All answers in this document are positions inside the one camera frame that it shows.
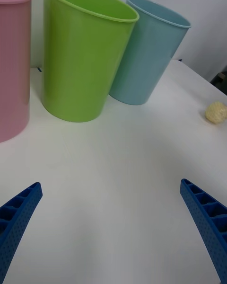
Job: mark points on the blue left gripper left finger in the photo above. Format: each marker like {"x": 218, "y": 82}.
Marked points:
{"x": 16, "y": 227}

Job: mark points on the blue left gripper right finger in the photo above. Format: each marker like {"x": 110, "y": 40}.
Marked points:
{"x": 205, "y": 222}

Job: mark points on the pale yellow ball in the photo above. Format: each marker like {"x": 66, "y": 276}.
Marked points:
{"x": 216, "y": 113}

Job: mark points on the pink plastic waste bin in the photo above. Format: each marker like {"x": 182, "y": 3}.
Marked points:
{"x": 13, "y": 71}

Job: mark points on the green plastic waste bin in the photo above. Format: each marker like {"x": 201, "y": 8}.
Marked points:
{"x": 78, "y": 71}

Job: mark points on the pale blue plastic waste bin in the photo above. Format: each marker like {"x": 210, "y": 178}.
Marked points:
{"x": 146, "y": 61}

